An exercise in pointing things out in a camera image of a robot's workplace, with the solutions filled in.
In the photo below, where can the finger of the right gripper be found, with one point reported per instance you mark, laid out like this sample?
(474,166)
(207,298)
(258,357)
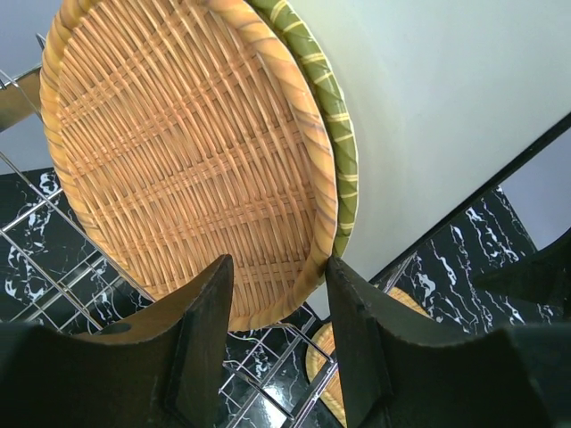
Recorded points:
(542,278)

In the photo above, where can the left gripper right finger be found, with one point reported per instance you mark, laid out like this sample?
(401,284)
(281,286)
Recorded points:
(400,369)

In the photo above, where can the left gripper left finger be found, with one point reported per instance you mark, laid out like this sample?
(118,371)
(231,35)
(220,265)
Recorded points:
(160,367)

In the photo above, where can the cream black-rimmed square plate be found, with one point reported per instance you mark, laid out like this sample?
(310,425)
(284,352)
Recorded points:
(442,95)

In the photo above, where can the round woven wicker plate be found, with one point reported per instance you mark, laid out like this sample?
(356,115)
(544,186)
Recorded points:
(184,130)

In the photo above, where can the stainless steel dish rack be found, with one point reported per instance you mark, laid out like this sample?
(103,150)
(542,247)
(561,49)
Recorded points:
(51,274)

